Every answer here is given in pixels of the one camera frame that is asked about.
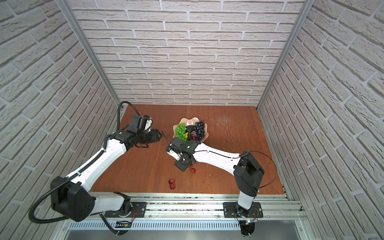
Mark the green fake grape bunch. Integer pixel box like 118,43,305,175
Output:
175,123,187,143

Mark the dark fake avocado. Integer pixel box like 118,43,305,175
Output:
186,125,195,132

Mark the dark blue fake grape bunch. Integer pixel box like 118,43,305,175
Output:
194,121,206,141

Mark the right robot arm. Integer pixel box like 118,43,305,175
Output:
166,139,265,211

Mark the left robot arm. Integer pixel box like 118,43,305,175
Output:
51,129,162,222

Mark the beige wavy fruit bowl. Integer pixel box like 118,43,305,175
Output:
173,117,209,143

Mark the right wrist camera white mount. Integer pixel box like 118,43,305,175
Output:
166,138,193,161

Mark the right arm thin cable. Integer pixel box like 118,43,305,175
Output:
203,149,278,190

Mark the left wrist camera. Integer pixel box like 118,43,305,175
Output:
127,115,153,134

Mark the aluminium front rail frame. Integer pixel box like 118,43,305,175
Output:
53,193,315,240

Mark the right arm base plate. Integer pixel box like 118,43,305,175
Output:
223,202,264,219

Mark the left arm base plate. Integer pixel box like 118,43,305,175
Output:
104,202,147,219

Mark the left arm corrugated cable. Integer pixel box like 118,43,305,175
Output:
28,100,142,224

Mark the left aluminium corner post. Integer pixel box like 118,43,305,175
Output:
56,0,120,105

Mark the aluminium corner post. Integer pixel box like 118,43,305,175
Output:
256,0,315,110
56,0,120,105

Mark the right aluminium corner post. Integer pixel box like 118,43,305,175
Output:
256,0,315,110

